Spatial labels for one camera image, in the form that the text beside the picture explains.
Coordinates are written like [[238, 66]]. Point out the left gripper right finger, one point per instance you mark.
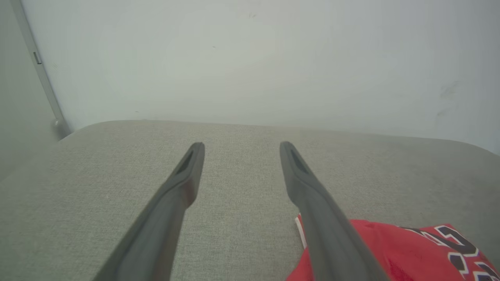
[[328, 234]]

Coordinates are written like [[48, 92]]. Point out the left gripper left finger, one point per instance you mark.
[[160, 226]]

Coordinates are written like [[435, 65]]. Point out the red and white jersey garment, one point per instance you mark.
[[410, 253]]

